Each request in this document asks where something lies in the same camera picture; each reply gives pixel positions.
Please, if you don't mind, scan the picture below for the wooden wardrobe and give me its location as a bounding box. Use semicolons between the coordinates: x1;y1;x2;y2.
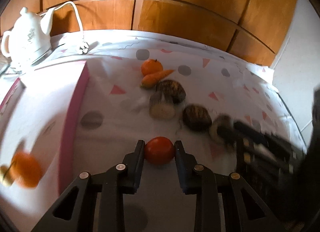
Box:
0;0;299;67

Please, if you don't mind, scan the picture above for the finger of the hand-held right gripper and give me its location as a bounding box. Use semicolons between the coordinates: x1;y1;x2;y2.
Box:
233;120;269;142
217;127;250;147

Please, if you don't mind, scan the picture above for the white power cable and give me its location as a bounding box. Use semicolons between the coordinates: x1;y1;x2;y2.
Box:
51;1;85;46

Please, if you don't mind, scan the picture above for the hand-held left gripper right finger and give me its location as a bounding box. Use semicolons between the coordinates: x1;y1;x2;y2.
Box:
174;140;288;232

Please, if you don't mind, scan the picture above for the pink and white box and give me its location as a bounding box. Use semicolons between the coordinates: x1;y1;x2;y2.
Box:
0;61;90;199

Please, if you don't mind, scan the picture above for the white power plug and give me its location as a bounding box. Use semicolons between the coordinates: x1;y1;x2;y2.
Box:
77;42;90;54

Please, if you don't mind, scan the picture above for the pale yellow round item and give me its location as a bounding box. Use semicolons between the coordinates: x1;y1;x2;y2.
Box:
0;165;14;187

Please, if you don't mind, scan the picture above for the orange carrot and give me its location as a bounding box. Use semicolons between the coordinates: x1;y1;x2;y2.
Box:
140;69;175;89

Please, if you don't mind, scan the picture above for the red tomato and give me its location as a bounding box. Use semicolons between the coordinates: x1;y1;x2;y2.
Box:
144;136;175;165

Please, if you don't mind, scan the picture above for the brown cap mushroom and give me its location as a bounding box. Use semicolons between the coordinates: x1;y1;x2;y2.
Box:
182;104;234;145
149;80;186;119

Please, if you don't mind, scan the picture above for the white ceramic electric kettle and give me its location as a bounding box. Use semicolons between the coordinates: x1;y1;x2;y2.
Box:
1;7;56;72

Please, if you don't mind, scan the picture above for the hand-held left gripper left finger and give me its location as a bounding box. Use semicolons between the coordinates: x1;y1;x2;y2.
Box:
32;140;146;232

